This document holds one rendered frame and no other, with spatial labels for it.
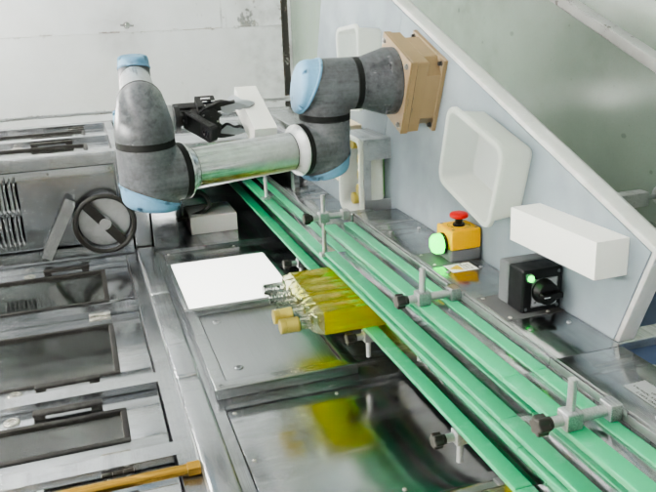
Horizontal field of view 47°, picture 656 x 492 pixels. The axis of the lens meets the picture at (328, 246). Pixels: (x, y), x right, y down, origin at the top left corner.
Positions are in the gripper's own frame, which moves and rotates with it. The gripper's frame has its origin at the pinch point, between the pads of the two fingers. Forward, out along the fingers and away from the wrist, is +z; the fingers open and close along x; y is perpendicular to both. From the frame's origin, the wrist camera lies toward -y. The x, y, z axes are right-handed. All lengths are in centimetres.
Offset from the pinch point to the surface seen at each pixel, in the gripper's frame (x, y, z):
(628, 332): -16, -110, 36
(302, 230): 35.3, -6.9, 14.4
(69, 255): 72, 43, -53
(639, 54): -28, -34, 89
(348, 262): 21.1, -40.1, 16.2
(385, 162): 6.7, -18.6, 32.5
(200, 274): 58, 6, -14
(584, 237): -30, -101, 28
